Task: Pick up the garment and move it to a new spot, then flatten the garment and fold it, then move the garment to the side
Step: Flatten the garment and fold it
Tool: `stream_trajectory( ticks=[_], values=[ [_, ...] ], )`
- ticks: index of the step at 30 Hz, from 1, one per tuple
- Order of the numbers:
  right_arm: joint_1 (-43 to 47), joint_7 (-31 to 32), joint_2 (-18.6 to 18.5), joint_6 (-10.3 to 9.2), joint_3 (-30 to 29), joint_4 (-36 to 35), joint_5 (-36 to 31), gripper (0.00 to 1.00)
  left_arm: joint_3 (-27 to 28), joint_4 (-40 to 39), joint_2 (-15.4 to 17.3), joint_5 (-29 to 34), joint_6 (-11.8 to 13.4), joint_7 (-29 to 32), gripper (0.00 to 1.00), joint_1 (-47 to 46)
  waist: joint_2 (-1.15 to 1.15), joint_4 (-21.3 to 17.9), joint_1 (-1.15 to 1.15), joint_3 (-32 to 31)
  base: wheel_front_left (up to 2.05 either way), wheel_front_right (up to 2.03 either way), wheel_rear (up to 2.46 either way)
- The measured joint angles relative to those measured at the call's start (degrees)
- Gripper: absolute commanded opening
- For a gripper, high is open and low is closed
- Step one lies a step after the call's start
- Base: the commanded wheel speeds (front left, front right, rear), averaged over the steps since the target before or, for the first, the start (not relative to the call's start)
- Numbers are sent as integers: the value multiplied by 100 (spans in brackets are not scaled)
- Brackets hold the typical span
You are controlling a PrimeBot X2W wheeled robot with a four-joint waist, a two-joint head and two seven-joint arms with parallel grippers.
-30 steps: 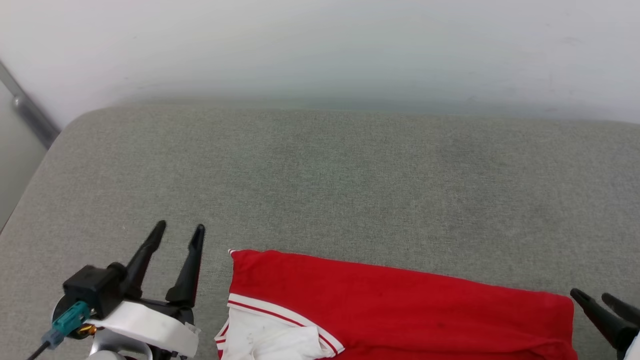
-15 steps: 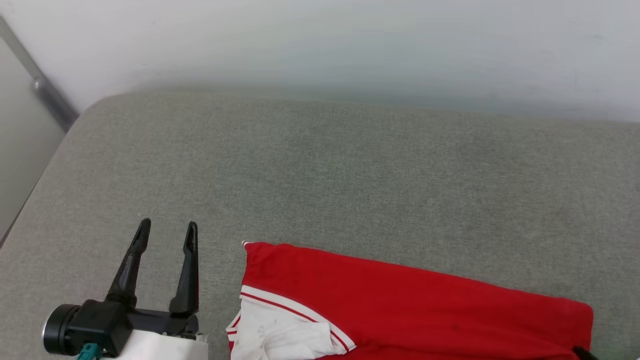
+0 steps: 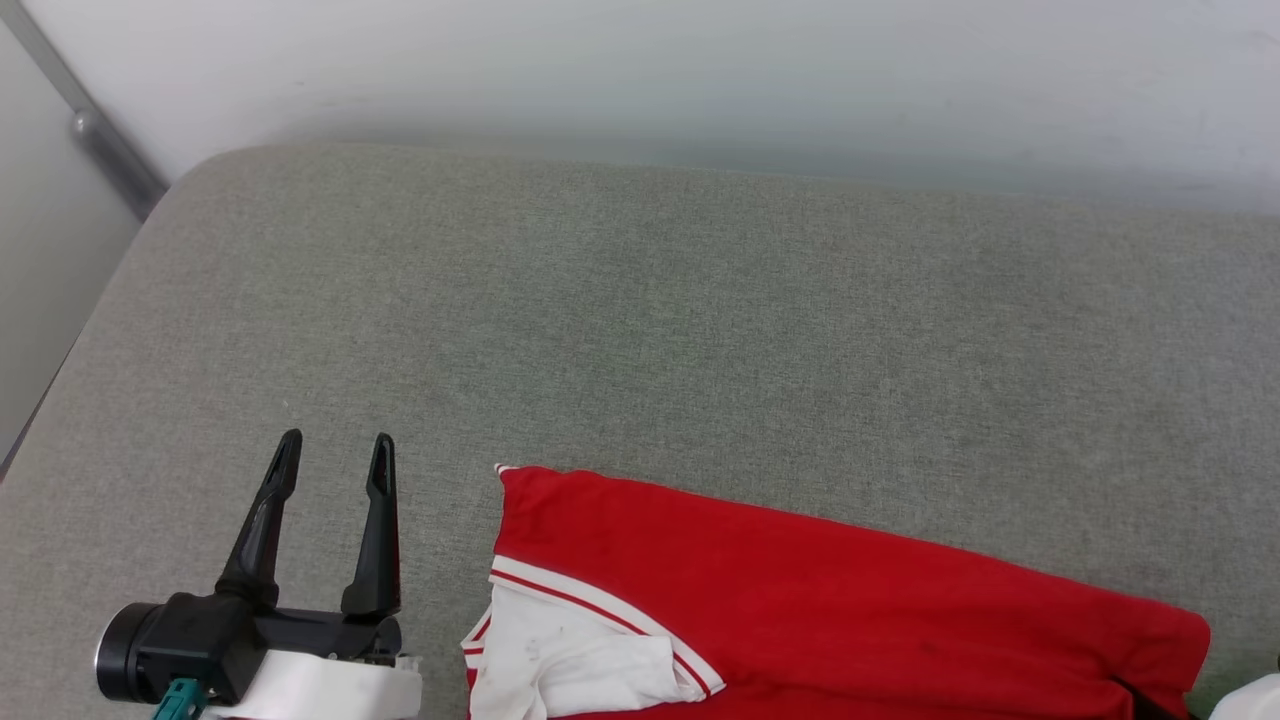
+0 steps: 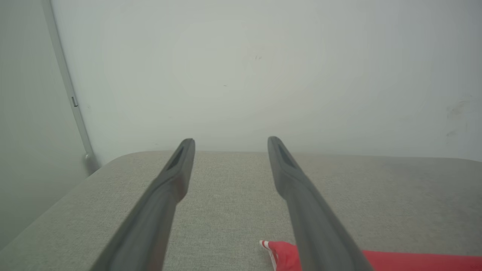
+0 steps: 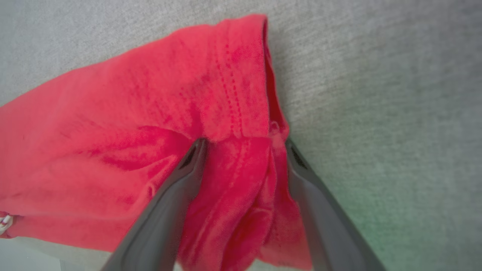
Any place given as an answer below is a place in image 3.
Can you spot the grey fabric sofa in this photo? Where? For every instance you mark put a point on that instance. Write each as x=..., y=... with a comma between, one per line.
x=700, y=330

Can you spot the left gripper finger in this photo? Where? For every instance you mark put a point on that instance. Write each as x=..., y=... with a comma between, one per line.
x=260, y=540
x=380, y=550

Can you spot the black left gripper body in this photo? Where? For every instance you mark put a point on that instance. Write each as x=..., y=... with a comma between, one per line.
x=210, y=640

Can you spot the red and white garment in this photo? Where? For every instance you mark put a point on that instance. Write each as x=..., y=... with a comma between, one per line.
x=850, y=610

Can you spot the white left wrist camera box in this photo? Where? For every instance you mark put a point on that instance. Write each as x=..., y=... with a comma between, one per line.
x=330, y=690

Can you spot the grey metal rail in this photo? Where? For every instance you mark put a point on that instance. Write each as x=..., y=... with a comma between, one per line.
x=100, y=140

